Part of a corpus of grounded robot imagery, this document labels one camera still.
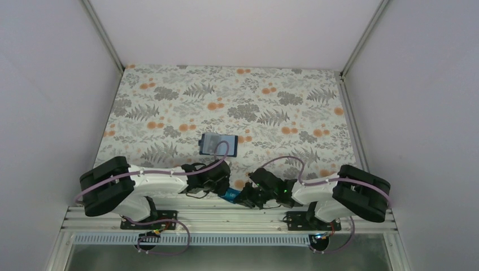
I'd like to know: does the perforated cable duct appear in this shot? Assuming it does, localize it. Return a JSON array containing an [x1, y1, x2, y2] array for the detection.
[[73, 233, 310, 247]]

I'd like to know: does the blue credit card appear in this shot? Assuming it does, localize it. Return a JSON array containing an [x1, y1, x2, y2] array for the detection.
[[220, 188, 241, 204]]

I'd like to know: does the blue card holder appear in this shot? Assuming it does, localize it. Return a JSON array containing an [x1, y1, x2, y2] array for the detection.
[[198, 132, 239, 157]]

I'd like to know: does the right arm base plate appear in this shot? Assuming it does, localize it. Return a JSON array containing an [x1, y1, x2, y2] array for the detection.
[[282, 211, 342, 231]]

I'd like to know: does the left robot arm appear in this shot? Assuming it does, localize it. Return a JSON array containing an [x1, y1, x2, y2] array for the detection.
[[75, 156, 230, 229]]

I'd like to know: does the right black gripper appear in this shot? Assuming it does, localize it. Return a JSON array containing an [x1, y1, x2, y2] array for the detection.
[[234, 181, 277, 209]]

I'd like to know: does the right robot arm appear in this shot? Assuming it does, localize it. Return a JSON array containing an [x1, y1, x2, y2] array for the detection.
[[231, 165, 391, 230]]

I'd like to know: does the aluminium rail frame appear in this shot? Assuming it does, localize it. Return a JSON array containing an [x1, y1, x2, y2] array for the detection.
[[47, 198, 410, 270]]

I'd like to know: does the floral table mat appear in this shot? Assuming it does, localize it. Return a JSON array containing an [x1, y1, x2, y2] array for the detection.
[[95, 64, 358, 190]]

